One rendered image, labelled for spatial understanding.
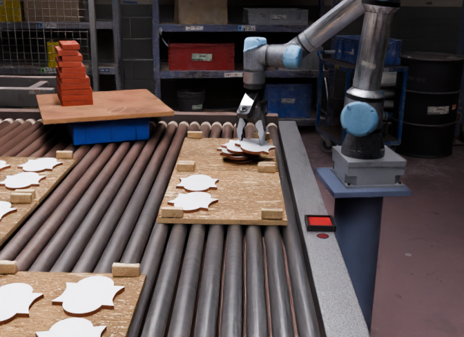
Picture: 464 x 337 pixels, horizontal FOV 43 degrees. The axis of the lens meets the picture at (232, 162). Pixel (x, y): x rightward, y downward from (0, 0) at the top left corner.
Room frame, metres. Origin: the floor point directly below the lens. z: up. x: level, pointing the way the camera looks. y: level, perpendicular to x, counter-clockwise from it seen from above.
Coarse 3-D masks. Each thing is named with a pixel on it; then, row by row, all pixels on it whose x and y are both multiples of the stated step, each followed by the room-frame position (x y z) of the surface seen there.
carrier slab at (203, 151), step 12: (192, 144) 2.18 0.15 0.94; (204, 144) 2.18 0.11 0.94; (216, 144) 2.18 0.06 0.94; (180, 156) 2.02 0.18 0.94; (192, 156) 2.02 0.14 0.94; (204, 156) 2.03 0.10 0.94; (216, 156) 2.03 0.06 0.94; (264, 156) 2.04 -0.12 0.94; (204, 168) 1.88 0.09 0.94; (216, 168) 1.88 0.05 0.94; (228, 168) 1.89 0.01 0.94; (240, 168) 1.89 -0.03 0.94; (252, 168) 1.89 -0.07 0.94; (276, 168) 1.89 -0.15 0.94
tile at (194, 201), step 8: (192, 192) 1.63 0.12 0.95; (200, 192) 1.63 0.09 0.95; (176, 200) 1.56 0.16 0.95; (184, 200) 1.56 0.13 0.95; (192, 200) 1.56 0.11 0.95; (200, 200) 1.56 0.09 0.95; (208, 200) 1.56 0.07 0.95; (216, 200) 1.57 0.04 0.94; (184, 208) 1.50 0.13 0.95; (192, 208) 1.50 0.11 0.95; (200, 208) 1.52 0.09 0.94; (208, 208) 1.51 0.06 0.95
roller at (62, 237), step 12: (120, 144) 2.24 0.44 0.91; (132, 144) 2.30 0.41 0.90; (120, 156) 2.09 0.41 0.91; (108, 168) 1.92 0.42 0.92; (96, 180) 1.80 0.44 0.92; (108, 180) 1.86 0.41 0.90; (96, 192) 1.71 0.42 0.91; (84, 204) 1.59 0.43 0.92; (72, 216) 1.50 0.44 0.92; (84, 216) 1.55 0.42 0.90; (60, 228) 1.42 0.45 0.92; (72, 228) 1.44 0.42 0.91; (60, 240) 1.35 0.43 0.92; (48, 252) 1.28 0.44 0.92; (60, 252) 1.32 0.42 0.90; (36, 264) 1.21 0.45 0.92; (48, 264) 1.24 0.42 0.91
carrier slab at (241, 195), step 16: (176, 176) 1.80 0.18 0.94; (224, 176) 1.81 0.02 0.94; (240, 176) 1.81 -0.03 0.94; (256, 176) 1.81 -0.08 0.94; (272, 176) 1.81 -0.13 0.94; (176, 192) 1.65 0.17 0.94; (208, 192) 1.66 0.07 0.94; (224, 192) 1.66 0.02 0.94; (240, 192) 1.66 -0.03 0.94; (256, 192) 1.66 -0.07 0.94; (272, 192) 1.67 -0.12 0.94; (160, 208) 1.53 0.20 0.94; (224, 208) 1.53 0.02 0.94; (240, 208) 1.53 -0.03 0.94; (256, 208) 1.54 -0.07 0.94; (272, 208) 1.54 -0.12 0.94; (256, 224) 1.45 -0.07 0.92; (272, 224) 1.45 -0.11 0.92
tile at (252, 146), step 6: (240, 144) 1.95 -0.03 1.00; (246, 144) 1.95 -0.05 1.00; (252, 144) 1.96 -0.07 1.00; (258, 144) 1.97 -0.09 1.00; (264, 144) 1.98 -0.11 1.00; (246, 150) 1.90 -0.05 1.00; (252, 150) 1.90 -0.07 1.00; (258, 150) 1.91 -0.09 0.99; (264, 150) 1.92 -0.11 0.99; (270, 150) 1.96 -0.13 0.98
